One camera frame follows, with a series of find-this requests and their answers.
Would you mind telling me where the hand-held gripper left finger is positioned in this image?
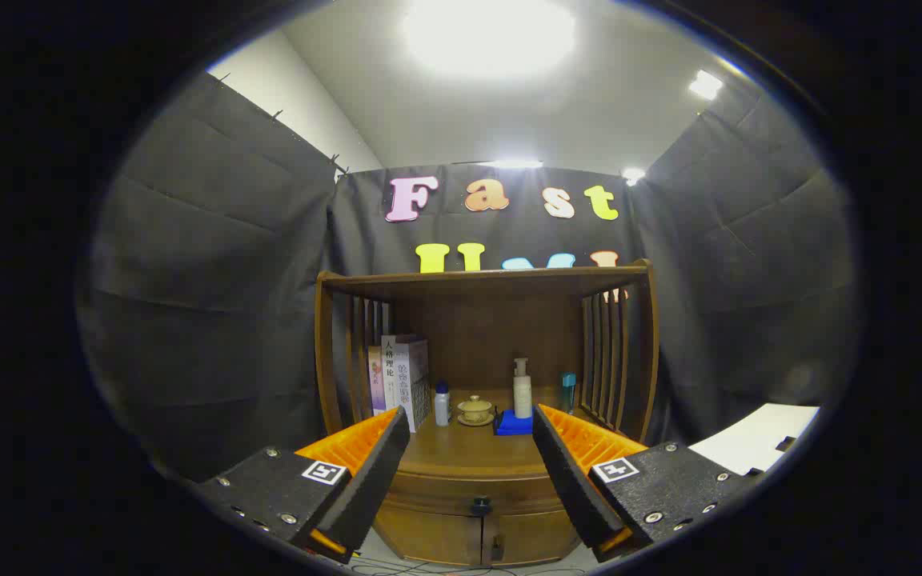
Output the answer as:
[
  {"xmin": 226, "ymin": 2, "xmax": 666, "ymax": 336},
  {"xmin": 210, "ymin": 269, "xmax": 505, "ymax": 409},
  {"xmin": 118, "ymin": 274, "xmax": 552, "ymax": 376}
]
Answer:
[{"xmin": 193, "ymin": 406, "xmax": 411, "ymax": 565}]

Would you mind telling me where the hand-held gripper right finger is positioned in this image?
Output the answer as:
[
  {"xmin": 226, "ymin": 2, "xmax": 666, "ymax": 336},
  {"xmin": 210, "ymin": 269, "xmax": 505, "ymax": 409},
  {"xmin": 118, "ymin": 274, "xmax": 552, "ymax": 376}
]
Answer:
[{"xmin": 531, "ymin": 404, "xmax": 766, "ymax": 562}]

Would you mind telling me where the wooden countertop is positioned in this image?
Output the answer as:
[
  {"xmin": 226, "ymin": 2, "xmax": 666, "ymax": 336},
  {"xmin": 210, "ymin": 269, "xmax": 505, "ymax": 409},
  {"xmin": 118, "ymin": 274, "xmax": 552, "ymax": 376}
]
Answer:
[{"xmin": 349, "ymin": 388, "xmax": 650, "ymax": 474}]

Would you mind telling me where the wooden cabinet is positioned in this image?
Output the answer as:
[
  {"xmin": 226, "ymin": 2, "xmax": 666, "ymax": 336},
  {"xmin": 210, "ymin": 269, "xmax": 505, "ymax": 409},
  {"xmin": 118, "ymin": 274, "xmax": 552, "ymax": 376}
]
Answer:
[{"xmin": 315, "ymin": 258, "xmax": 660, "ymax": 569}]

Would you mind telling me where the white drawer unit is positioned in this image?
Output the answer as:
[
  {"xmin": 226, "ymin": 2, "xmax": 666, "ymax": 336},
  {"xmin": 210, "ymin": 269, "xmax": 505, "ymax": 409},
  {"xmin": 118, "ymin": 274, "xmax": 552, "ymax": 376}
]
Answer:
[{"xmin": 687, "ymin": 403, "xmax": 820, "ymax": 477}]

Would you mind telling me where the blue folded cloth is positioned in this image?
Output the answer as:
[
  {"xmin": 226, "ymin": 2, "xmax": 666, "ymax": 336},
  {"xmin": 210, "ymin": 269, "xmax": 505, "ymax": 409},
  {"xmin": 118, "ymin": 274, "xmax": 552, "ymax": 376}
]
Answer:
[{"xmin": 495, "ymin": 410, "xmax": 535, "ymax": 437}]

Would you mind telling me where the purple spine book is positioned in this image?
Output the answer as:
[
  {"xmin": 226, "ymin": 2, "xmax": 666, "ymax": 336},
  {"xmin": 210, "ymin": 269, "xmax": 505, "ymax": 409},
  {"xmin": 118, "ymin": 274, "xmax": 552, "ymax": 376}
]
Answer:
[{"xmin": 367, "ymin": 346, "xmax": 388, "ymax": 417}]

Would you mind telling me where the white pump bottle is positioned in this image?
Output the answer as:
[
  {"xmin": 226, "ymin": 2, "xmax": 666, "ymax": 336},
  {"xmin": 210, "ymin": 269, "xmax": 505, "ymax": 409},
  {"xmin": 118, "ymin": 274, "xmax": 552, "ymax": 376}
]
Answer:
[{"xmin": 513, "ymin": 358, "xmax": 533, "ymax": 419}]

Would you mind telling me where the white grey patterned book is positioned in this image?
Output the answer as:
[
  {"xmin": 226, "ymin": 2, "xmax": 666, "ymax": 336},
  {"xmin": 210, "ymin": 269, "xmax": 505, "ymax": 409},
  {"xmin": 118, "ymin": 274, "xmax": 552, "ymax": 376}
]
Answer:
[{"xmin": 393, "ymin": 338, "xmax": 431, "ymax": 434}]

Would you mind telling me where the thin white book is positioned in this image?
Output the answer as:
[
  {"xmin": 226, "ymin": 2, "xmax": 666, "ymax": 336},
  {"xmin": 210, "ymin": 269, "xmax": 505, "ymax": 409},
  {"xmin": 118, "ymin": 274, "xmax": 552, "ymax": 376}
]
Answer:
[{"xmin": 381, "ymin": 336, "xmax": 403, "ymax": 411}]

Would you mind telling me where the yellow lidded teacup with saucer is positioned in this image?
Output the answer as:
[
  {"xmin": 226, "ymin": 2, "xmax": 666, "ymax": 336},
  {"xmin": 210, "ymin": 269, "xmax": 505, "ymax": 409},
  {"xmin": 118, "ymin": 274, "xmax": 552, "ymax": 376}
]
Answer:
[{"xmin": 457, "ymin": 394, "xmax": 496, "ymax": 427}]

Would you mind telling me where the small ceiling spotlight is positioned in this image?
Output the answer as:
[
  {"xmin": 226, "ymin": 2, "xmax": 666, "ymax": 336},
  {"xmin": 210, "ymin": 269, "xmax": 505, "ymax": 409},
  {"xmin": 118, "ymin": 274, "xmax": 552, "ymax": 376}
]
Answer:
[{"xmin": 689, "ymin": 70, "xmax": 724, "ymax": 101}]

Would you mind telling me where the large ceiling light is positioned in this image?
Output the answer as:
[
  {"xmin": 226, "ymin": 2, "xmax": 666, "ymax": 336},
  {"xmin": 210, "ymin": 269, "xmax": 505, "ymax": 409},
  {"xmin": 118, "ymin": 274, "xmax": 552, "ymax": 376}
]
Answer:
[{"xmin": 401, "ymin": 0, "xmax": 578, "ymax": 81}]

